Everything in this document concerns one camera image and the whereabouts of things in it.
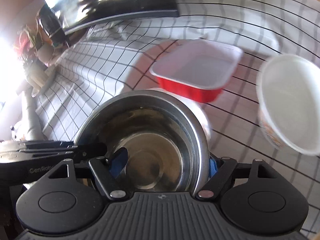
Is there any stainless steel bowl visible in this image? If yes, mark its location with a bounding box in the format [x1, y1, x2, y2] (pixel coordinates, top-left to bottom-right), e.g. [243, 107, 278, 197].
[74, 89, 209, 194]

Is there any white paper bowl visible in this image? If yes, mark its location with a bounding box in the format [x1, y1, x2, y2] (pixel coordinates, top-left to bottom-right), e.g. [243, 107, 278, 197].
[256, 54, 319, 155]

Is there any red rectangular tray white inside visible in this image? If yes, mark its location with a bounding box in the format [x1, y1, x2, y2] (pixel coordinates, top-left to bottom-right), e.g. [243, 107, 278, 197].
[150, 39, 243, 103]

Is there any white plate under bowl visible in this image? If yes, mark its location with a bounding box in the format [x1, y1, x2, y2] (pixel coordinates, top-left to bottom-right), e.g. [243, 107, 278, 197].
[149, 88, 214, 147]

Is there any black glossy monitor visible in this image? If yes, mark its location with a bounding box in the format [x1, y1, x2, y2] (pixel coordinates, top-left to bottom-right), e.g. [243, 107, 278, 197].
[38, 0, 179, 45]

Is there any white grid tablecloth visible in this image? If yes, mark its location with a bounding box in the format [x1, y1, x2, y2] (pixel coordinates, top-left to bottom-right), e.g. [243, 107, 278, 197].
[36, 0, 319, 239]

